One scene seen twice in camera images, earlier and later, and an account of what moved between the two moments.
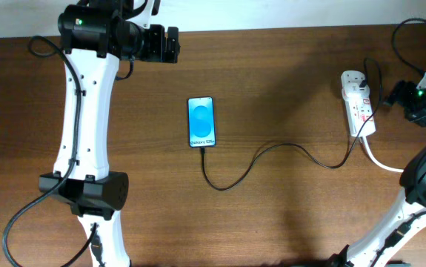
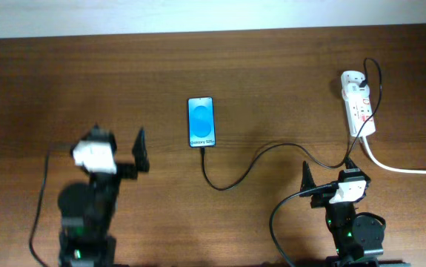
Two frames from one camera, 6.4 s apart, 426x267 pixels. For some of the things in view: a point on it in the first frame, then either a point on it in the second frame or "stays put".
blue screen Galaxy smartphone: [201, 122] stays put
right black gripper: [398, 94] to [321, 198]
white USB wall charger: [353, 90] stays put
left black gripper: [158, 53] to [139, 153]
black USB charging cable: [276, 145] stays put
